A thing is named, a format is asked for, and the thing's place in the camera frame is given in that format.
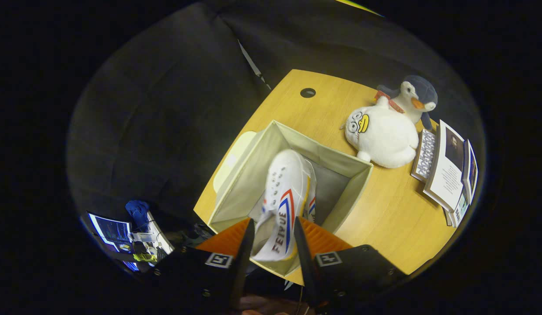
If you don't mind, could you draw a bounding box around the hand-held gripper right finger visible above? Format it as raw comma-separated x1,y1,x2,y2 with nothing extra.
294,217,407,309

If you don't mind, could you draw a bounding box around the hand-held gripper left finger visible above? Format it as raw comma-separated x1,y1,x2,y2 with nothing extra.
150,218,256,313

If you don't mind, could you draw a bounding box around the white striped canvas shoe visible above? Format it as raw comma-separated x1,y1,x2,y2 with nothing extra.
302,160,318,224
252,149,313,263

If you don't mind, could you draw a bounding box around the grey fabric storage box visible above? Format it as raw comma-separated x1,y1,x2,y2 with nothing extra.
207,120,374,279

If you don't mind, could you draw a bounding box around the blue cloth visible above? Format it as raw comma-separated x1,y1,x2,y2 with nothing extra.
125,200,150,228

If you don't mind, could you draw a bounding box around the book with pale landscape cover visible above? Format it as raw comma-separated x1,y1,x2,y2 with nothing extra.
447,188,471,228

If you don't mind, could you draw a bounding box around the white book with portrait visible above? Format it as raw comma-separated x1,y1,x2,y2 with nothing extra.
423,119,466,213

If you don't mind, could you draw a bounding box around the grey patterned notebook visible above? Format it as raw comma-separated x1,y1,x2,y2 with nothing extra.
411,128,438,183

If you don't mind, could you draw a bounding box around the white duck plush toy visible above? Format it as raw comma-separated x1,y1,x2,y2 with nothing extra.
341,103,420,169

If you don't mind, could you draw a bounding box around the book with blue photo cover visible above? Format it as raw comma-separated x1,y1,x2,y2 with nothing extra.
461,139,479,205

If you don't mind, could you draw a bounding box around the penguin plush toy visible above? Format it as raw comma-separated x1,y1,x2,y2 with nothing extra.
375,75,438,131

